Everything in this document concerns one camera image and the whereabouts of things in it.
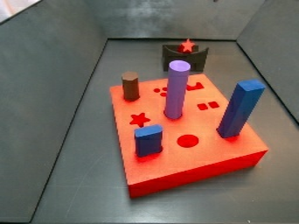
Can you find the red star-shaped bar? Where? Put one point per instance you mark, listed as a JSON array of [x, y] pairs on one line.
[[186, 47]]

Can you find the red peg board base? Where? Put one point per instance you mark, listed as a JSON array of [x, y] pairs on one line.
[[196, 152]]

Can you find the black curved fixture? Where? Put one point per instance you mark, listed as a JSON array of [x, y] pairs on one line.
[[196, 58]]

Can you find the short blue oval peg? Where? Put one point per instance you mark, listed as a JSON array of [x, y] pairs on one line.
[[149, 138]]

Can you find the brown hexagonal peg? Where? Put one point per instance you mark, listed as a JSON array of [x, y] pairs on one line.
[[130, 86]]

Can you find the purple cylinder peg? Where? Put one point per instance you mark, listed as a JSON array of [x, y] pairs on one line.
[[180, 70]]

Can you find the tall blue rectangular peg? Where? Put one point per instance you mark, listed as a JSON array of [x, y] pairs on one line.
[[242, 103]]

